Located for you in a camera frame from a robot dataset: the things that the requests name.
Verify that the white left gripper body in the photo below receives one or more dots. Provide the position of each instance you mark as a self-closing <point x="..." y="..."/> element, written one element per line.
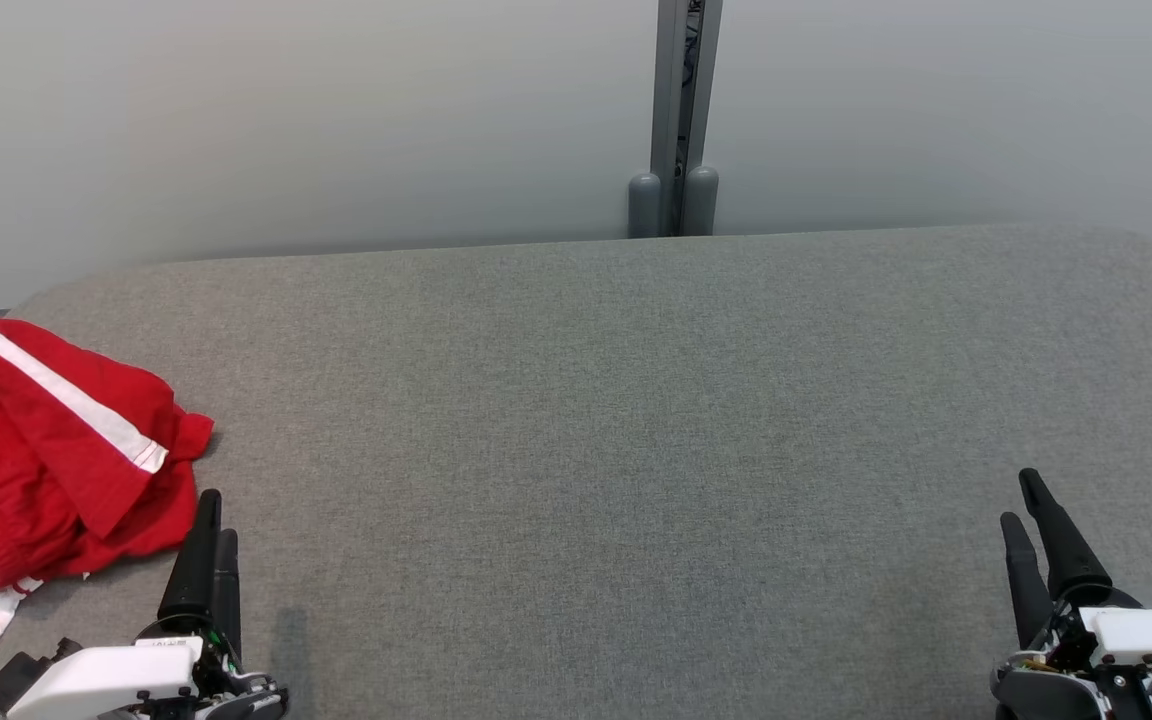
<point x="106" y="680"/>

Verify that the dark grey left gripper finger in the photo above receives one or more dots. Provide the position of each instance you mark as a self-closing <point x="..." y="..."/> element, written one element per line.
<point x="194" y="570"/>
<point x="228" y="590"/>

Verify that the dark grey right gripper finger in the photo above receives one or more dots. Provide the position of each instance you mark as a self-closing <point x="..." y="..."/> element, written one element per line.
<point x="1026" y="585"/>
<point x="1071" y="560"/>

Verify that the grey metal partition post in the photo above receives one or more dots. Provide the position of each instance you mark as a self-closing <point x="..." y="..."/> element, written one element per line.
<point x="668" y="90"/>

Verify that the grey cylindrical post foot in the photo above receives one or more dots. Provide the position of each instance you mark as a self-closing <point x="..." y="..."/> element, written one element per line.
<point x="702" y="200"/>
<point x="644" y="205"/>

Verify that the red shorts with white stripes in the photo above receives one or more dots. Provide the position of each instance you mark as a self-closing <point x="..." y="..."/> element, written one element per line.
<point x="26" y="450"/>

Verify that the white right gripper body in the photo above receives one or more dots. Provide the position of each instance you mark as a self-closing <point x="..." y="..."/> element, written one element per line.
<point x="1136" y="640"/>

